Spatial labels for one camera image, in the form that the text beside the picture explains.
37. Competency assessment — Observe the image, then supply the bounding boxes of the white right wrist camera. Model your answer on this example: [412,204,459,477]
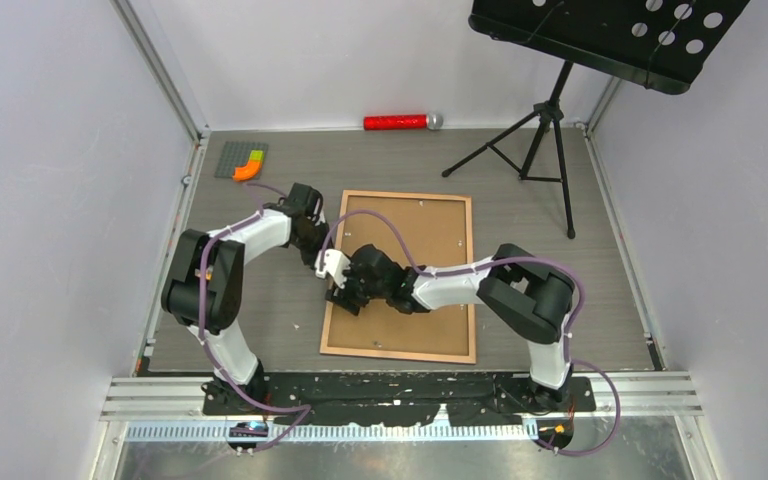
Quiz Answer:
[314,249,350,289]

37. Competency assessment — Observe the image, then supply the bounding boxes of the grey building baseplate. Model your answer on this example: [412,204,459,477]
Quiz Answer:
[214,141,269,180]

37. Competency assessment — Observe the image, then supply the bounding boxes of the blue wooden picture frame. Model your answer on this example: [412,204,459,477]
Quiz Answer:
[320,190,477,365]

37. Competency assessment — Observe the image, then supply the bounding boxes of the black music stand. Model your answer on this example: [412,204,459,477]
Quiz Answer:
[441,1,748,239]

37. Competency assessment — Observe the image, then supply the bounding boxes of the aluminium front rail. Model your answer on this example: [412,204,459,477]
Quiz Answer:
[101,371,703,447]

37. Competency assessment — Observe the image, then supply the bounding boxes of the red toy microphone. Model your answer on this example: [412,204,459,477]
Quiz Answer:
[363,112,444,131]

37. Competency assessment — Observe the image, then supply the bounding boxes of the orange curved toy block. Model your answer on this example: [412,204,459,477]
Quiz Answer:
[231,158,263,182]

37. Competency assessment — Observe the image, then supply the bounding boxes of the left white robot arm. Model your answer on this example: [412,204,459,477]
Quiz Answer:
[161,183,329,414]

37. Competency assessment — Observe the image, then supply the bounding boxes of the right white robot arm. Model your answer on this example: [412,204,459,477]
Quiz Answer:
[314,244,580,411]

